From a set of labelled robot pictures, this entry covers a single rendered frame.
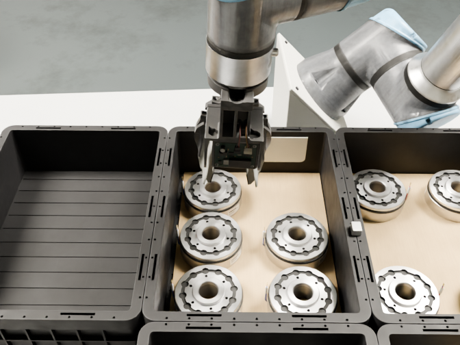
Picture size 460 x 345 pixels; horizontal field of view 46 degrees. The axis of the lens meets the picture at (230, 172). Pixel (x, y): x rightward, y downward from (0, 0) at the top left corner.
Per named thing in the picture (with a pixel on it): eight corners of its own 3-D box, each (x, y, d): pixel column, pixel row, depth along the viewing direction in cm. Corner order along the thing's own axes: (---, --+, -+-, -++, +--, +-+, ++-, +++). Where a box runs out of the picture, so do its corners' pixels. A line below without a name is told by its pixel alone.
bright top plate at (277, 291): (269, 266, 84) (270, 263, 84) (334, 270, 84) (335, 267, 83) (267, 323, 77) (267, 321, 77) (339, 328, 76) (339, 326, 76)
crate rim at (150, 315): (170, 135, 100) (169, 125, 98) (332, 137, 99) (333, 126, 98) (142, 330, 71) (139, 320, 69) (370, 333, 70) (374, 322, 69)
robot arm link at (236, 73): (207, 18, 61) (278, 22, 62) (207, 51, 65) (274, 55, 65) (203, 57, 56) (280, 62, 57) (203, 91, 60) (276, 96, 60)
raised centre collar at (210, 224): (196, 223, 90) (196, 221, 90) (226, 224, 90) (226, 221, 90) (194, 246, 86) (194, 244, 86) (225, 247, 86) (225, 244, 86)
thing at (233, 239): (183, 213, 92) (182, 211, 92) (241, 214, 92) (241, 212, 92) (177, 261, 85) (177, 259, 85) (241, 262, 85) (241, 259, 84)
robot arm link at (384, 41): (352, 49, 121) (404, 10, 115) (382, 98, 117) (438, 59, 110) (331, 35, 111) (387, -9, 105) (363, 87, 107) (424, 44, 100)
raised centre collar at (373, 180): (391, 200, 94) (392, 197, 93) (363, 197, 94) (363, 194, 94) (389, 180, 97) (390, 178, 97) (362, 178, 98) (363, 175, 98)
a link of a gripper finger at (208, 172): (187, 201, 75) (202, 158, 69) (190, 170, 79) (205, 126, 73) (209, 206, 76) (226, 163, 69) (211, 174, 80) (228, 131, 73)
